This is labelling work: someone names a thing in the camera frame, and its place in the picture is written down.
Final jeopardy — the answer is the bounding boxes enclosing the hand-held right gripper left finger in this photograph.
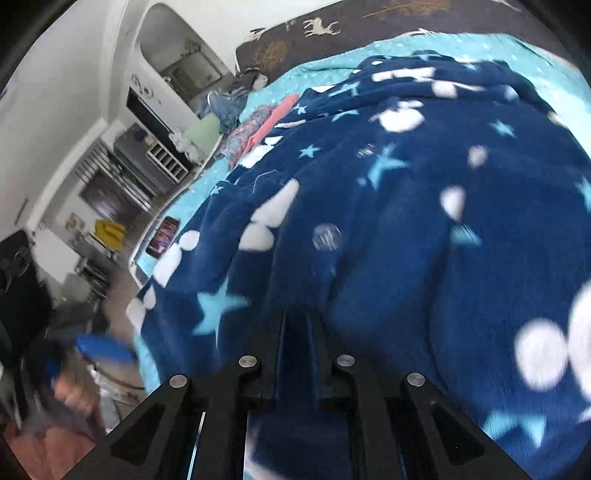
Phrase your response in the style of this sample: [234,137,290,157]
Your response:
[62,307,286,480]

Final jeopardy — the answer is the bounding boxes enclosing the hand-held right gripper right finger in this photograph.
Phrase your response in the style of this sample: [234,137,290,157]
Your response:
[305,309,532,480]

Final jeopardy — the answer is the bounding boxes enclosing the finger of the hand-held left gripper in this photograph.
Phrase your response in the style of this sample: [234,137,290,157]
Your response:
[76,335,137,365]

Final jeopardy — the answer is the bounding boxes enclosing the blue fleece star print robe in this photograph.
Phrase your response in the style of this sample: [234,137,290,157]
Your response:
[127,51,591,480]

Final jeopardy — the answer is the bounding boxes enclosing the dark clothes pile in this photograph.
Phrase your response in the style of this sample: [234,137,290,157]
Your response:
[235,67,269,90]

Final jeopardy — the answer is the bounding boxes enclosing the person's left hand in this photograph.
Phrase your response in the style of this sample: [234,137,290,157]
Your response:
[53,371,100,414]

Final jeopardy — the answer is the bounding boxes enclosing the yellow garment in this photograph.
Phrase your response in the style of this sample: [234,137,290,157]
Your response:
[95,219,125,252]

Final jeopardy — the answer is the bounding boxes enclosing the pink cloth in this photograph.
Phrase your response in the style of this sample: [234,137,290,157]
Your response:
[0,415,107,480]

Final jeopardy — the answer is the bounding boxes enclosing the dark red packet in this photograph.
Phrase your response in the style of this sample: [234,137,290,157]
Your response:
[145,217,180,259]

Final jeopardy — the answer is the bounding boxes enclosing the dark wooden door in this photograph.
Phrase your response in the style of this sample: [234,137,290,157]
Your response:
[81,173,144,227]

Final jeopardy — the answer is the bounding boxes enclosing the white cubby shelf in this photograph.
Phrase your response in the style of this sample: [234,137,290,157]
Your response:
[147,141,189,183]

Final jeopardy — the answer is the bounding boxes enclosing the white plush toy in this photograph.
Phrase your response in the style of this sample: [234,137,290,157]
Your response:
[168,129,199,158]

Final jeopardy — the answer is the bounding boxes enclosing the patterned garment with pink trim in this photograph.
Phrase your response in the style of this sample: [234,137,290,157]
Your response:
[221,93,301,169]

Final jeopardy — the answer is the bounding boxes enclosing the small pale green pillow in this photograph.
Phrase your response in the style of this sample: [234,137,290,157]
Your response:
[185,113,222,162]

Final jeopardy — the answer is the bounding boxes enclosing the blue jeans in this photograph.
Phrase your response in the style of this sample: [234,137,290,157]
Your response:
[198,90,252,132]

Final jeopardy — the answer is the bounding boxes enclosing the turquoise star print quilt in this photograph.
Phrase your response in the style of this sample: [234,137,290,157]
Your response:
[127,32,591,398]

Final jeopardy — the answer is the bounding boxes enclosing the dark deer print headboard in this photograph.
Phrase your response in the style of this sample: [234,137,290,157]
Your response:
[235,0,555,79]

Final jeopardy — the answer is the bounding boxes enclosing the black wall panel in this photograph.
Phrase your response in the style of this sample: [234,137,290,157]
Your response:
[127,90,171,134]

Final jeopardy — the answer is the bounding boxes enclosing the wall mirror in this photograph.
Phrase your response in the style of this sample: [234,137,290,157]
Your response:
[159,48,222,90]

